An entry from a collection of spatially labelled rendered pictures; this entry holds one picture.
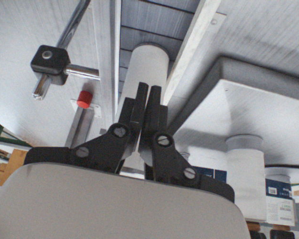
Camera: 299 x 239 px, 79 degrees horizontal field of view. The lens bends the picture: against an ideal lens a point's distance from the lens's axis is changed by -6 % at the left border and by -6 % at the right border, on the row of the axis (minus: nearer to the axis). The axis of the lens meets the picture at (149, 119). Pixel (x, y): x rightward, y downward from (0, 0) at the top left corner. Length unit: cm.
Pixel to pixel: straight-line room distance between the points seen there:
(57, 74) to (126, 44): 11
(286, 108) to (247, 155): 14
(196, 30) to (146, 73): 7
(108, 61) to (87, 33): 18
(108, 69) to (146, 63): 7
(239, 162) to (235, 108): 15
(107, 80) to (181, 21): 10
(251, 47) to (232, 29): 5
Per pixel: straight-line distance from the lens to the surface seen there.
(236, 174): 47
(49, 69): 20
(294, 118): 44
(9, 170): 228
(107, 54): 16
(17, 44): 46
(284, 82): 38
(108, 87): 20
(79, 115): 57
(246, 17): 30
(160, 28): 24
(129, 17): 24
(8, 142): 235
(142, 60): 24
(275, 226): 88
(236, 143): 50
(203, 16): 19
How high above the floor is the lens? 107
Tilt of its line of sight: 24 degrees down
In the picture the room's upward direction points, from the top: 170 degrees counter-clockwise
